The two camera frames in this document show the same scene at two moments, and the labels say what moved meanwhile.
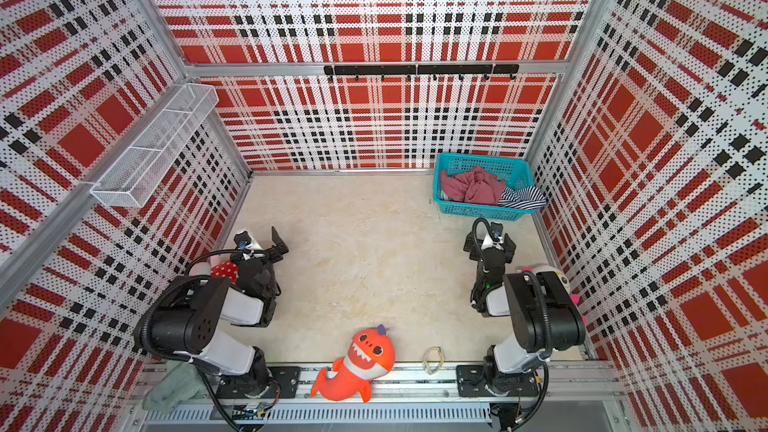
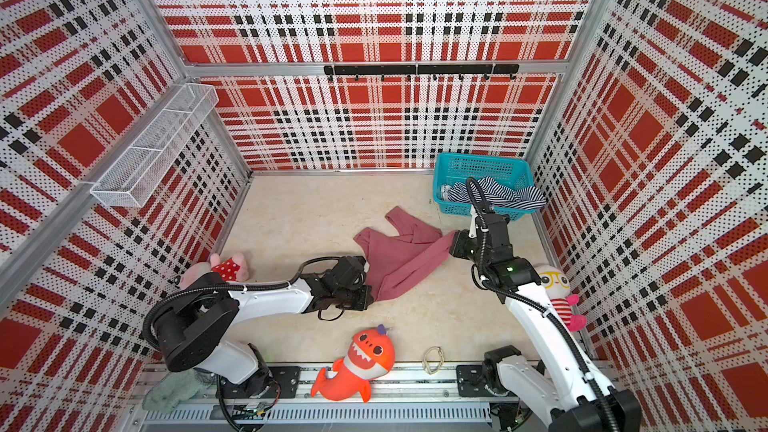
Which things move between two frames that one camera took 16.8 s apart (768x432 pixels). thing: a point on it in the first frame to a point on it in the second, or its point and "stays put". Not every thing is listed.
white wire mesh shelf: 130,181 stays put
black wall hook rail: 423,69 stays put
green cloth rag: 179,381 stays put
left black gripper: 275,254 to 366,298
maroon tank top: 476,185 to 392,260
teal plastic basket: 514,171 stays put
